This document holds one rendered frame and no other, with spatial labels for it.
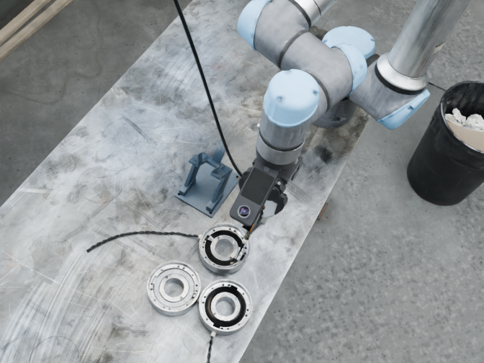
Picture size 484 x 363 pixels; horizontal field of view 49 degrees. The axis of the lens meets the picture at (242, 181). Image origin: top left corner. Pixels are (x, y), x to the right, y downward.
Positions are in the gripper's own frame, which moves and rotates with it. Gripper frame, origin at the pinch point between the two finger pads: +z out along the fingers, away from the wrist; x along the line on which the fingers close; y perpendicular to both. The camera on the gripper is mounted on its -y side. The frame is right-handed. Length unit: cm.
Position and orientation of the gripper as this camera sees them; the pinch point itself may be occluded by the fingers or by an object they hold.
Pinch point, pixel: (257, 212)
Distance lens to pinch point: 104.9
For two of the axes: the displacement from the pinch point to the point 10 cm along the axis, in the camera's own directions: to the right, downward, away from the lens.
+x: -8.5, -4.9, 2.0
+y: 5.2, -7.1, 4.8
